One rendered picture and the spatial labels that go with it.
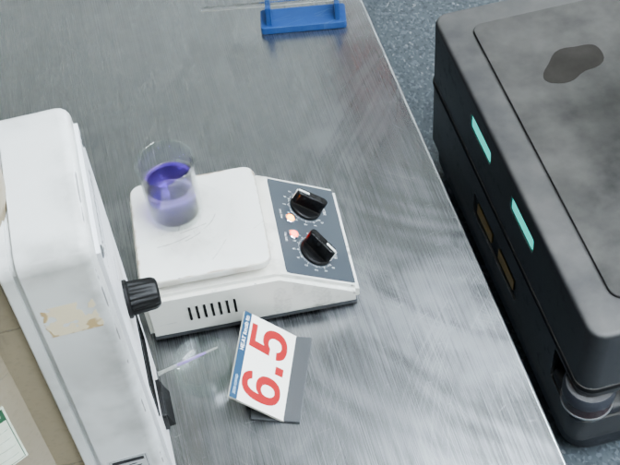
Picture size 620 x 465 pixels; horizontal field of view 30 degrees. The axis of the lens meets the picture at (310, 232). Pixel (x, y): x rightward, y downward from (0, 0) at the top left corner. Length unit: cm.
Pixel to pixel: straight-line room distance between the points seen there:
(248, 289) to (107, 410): 58
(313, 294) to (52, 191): 67
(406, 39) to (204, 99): 121
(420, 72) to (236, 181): 133
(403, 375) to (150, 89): 47
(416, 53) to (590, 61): 62
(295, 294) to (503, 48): 93
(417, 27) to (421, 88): 18
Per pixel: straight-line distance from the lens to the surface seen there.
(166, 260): 105
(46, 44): 142
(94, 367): 46
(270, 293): 106
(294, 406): 105
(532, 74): 188
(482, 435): 104
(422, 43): 246
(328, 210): 113
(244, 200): 108
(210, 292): 105
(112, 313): 43
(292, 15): 138
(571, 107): 183
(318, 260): 108
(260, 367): 105
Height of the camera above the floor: 166
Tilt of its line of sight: 51 degrees down
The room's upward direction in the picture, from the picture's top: 6 degrees counter-clockwise
